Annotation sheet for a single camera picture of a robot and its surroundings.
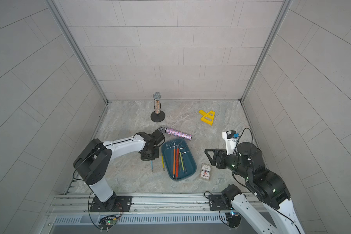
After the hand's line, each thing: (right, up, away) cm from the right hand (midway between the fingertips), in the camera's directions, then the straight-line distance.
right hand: (208, 151), depth 61 cm
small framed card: (+2, -17, +20) cm, 26 cm away
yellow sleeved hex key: (-22, -13, +23) cm, 35 cm away
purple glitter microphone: (-14, +3, +33) cm, 36 cm away
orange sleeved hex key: (-16, -12, +24) cm, 31 cm away
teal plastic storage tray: (-20, -6, +28) cm, 35 cm away
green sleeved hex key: (-12, -11, +24) cm, 29 cm away
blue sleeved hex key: (-29, -14, +23) cm, 39 cm away
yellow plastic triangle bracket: (+8, +13, +45) cm, 47 cm away
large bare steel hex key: (-20, -4, +31) cm, 37 cm away
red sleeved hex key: (-14, -12, +23) cm, 30 cm away
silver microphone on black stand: (-29, +14, +44) cm, 54 cm away
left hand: (-27, -12, +28) cm, 40 cm away
